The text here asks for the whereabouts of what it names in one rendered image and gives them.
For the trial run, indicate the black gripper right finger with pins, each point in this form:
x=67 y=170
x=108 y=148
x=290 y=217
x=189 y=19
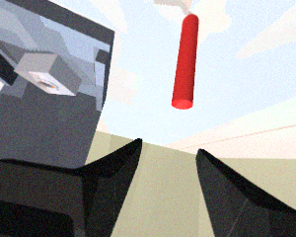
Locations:
x=236 y=207

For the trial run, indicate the red peg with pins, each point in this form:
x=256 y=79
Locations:
x=185 y=72

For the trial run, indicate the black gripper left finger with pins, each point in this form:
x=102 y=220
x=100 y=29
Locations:
x=92 y=195

